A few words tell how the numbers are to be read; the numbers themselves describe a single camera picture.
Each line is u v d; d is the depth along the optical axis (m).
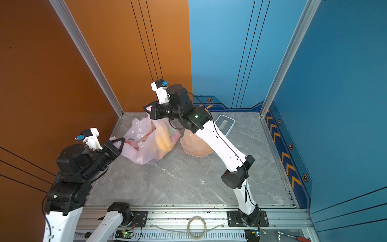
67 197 0.38
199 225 0.73
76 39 0.79
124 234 0.71
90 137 0.52
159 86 0.54
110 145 0.51
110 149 0.51
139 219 0.73
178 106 0.49
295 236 0.68
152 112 0.55
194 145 1.02
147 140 0.69
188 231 0.70
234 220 0.72
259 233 0.69
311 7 0.70
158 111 0.54
